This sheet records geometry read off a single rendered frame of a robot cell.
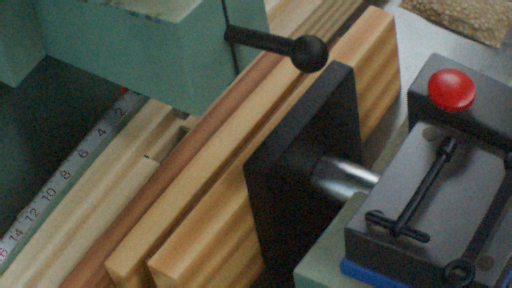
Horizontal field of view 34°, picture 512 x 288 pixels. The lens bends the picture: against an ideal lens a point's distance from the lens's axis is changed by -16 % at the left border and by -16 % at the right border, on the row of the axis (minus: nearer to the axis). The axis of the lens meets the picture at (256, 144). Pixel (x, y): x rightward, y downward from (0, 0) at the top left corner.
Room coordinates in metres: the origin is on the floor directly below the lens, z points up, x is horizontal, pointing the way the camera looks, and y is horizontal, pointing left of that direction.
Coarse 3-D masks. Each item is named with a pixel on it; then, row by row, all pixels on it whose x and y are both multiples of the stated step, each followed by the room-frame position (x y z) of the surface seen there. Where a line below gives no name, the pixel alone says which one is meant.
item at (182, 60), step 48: (48, 0) 0.44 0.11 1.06; (96, 0) 0.41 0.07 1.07; (144, 0) 0.39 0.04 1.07; (192, 0) 0.38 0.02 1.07; (240, 0) 0.40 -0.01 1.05; (48, 48) 0.45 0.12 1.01; (96, 48) 0.41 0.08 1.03; (144, 48) 0.38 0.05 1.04; (192, 48) 0.37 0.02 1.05; (240, 48) 0.39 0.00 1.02; (192, 96) 0.36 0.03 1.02
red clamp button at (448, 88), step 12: (444, 72) 0.34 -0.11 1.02; (456, 72) 0.34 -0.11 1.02; (432, 84) 0.33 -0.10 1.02; (444, 84) 0.33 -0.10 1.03; (456, 84) 0.33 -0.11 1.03; (468, 84) 0.33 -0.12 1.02; (432, 96) 0.32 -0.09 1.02; (444, 96) 0.32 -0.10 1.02; (456, 96) 0.32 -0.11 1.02; (468, 96) 0.32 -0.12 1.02; (444, 108) 0.32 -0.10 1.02; (456, 108) 0.31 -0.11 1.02
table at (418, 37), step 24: (384, 0) 0.56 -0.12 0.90; (408, 24) 0.52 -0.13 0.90; (432, 24) 0.52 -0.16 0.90; (408, 48) 0.50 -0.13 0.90; (432, 48) 0.49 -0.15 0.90; (456, 48) 0.49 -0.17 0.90; (480, 48) 0.49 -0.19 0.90; (504, 48) 0.48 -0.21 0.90; (408, 72) 0.47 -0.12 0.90; (480, 72) 0.46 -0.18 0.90; (504, 72) 0.45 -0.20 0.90; (384, 120) 0.43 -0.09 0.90; (384, 144) 0.41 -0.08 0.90; (312, 240) 0.35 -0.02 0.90
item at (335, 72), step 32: (320, 96) 0.37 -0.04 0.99; (352, 96) 0.38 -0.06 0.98; (288, 128) 0.35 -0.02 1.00; (320, 128) 0.36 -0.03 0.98; (352, 128) 0.38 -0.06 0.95; (256, 160) 0.33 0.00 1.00; (288, 160) 0.33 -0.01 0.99; (320, 160) 0.35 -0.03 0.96; (352, 160) 0.38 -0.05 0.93; (256, 192) 0.33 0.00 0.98; (288, 192) 0.33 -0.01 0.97; (320, 192) 0.34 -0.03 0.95; (352, 192) 0.33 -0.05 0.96; (256, 224) 0.33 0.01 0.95; (288, 224) 0.33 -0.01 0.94; (320, 224) 0.35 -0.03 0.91; (288, 256) 0.32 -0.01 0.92
